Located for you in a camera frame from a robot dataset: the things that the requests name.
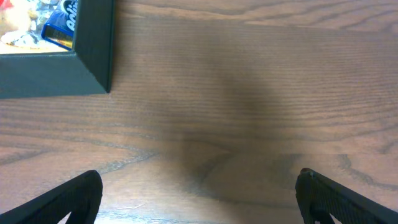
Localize blue eclipse gum pack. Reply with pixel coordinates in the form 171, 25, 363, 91
41, 0, 78, 50

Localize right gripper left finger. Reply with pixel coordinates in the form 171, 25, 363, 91
1, 170, 103, 224

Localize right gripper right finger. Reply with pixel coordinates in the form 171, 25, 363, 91
295, 168, 397, 224

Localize dark green box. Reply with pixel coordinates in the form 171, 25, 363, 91
1, 0, 115, 99

